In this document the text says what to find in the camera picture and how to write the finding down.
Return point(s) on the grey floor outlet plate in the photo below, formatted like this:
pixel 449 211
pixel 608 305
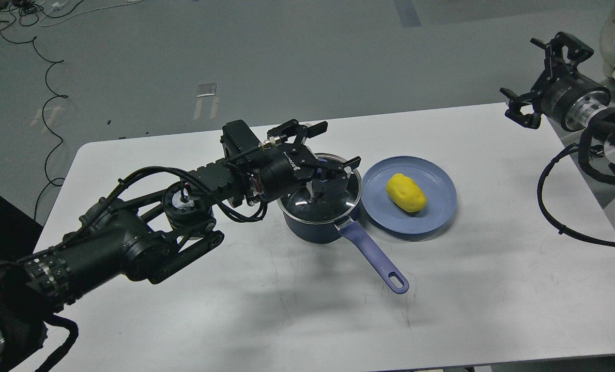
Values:
pixel 206 90

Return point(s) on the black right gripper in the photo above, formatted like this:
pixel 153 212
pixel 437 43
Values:
pixel 572 100

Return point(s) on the black box at left edge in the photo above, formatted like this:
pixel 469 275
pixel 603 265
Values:
pixel 19 233

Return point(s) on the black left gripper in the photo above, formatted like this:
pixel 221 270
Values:
pixel 283 170

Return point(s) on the dark blue saucepan purple handle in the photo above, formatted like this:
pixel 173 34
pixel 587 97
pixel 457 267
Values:
pixel 349 227

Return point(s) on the blue plate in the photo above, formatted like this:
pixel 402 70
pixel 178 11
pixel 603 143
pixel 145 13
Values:
pixel 441 196

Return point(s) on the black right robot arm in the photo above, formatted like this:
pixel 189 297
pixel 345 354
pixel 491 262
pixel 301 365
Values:
pixel 595 153

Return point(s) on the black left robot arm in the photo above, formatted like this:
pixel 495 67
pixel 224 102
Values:
pixel 154 223

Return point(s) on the glass lid purple knob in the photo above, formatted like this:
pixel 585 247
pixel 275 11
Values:
pixel 300 207

